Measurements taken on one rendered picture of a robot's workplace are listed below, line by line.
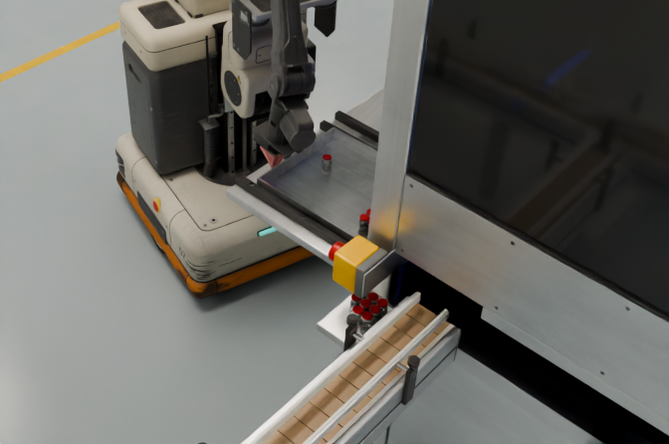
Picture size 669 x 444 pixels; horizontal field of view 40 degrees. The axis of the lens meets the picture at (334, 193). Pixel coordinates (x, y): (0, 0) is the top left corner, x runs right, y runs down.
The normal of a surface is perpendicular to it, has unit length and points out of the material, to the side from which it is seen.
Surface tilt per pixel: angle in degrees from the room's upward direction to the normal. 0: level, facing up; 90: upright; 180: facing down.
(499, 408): 90
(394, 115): 90
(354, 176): 0
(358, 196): 0
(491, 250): 90
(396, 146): 90
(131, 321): 0
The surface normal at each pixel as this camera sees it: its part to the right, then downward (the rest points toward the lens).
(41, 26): 0.06, -0.75
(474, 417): -0.65, 0.47
